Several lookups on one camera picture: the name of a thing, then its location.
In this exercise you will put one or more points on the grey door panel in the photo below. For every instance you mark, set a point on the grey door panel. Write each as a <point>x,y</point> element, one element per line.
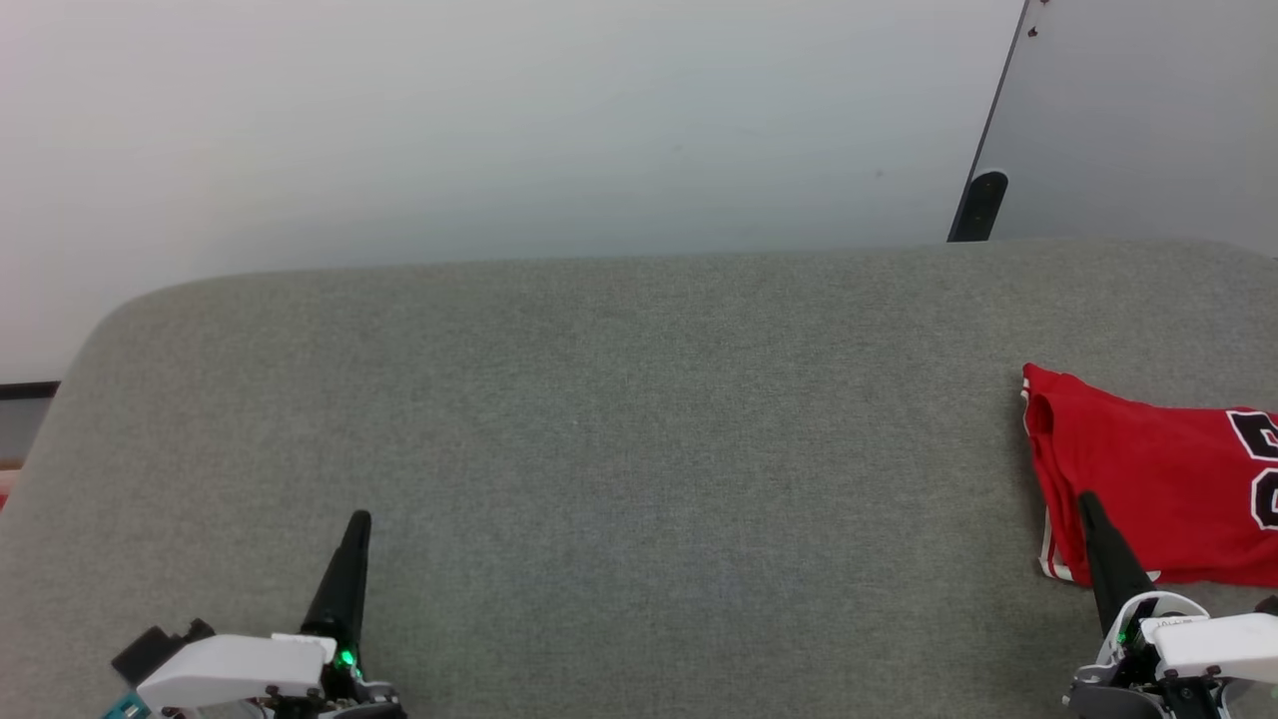
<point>1148,120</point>

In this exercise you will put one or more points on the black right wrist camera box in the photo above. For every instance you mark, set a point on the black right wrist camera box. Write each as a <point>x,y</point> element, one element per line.
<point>1268,605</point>

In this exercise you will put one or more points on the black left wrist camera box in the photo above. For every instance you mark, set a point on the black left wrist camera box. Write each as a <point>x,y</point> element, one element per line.
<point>150,649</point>

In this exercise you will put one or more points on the black rounded door fitting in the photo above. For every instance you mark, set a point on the black rounded door fitting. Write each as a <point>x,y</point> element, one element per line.
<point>983,205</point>

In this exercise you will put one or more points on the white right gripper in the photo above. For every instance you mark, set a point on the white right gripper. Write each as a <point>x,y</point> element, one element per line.
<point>1218,649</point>

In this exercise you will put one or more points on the dark skirting strip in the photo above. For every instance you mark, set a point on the dark skirting strip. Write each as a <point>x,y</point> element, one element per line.
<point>28,390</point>

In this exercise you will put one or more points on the red and white shirt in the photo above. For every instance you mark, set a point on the red and white shirt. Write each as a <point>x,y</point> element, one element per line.
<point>1148,469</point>

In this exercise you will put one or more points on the grey fabric sofa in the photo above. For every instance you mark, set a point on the grey fabric sofa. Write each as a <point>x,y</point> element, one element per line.
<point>599,449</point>

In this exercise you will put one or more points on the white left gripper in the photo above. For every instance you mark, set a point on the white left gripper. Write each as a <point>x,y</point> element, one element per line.
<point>240,669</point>

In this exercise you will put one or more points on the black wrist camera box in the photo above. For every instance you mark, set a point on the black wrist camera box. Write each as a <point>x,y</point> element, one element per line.
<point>1268,605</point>
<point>150,649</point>

